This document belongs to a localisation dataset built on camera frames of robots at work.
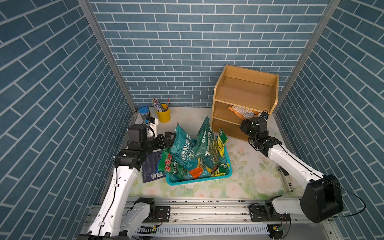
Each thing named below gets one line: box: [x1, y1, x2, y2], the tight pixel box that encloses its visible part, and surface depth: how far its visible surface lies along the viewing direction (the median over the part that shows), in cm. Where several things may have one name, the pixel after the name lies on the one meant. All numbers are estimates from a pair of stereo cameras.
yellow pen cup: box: [156, 103, 171, 123], surface depth 111 cm
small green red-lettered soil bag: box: [157, 147, 188, 181], surface depth 75 cm
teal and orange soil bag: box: [171, 122, 200, 171], surface depth 75 cm
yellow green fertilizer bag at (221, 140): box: [216, 127, 229, 157], surface depth 86 cm
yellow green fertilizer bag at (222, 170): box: [211, 163, 230, 177], surface depth 82 cm
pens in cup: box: [151, 97, 171, 113], surface depth 106 cm
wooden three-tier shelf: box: [211, 64, 280, 141], surface depth 91 cm
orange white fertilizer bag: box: [228, 105, 262, 120], surface depth 96 cm
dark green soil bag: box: [189, 116, 220, 172], surface depth 73 cm
